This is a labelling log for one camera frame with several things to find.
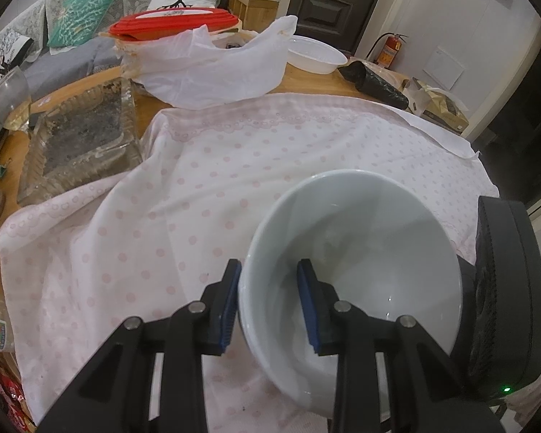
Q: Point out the white plastic bag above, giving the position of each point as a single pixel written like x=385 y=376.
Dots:
x=225 y=72

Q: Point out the red fire extinguisher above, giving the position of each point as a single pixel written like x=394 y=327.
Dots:
x=390 y=52

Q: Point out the red printed packet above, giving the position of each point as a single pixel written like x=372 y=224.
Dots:
x=2 y=397

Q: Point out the gold brown box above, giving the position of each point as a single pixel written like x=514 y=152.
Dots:
x=442 y=106

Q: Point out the white pink-dotted cloth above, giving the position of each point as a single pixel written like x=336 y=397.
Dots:
x=207 y=167

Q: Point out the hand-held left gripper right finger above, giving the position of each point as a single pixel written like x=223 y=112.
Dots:
x=307 y=311

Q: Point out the red round lid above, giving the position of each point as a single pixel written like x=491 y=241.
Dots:
x=176 y=20

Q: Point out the grey wooden sofa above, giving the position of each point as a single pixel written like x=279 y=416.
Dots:
x=72 y=61

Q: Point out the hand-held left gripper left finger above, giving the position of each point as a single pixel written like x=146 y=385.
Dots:
x=229 y=311

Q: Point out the wide white bowl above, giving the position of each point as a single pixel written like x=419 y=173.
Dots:
x=315 y=56

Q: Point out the teal cushion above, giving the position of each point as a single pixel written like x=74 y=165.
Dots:
x=81 y=16

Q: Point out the black plastic bag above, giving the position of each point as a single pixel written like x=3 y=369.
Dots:
x=374 y=82

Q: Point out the white wall panel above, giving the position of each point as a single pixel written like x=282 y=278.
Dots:
x=444 y=67

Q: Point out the wine glass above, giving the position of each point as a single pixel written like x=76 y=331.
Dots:
x=9 y=94

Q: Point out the dark door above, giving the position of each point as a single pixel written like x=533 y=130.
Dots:
x=329 y=4

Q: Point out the black white tree cushion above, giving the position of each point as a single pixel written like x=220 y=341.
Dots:
x=9 y=54

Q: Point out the glass tray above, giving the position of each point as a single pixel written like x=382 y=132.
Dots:
x=81 y=131

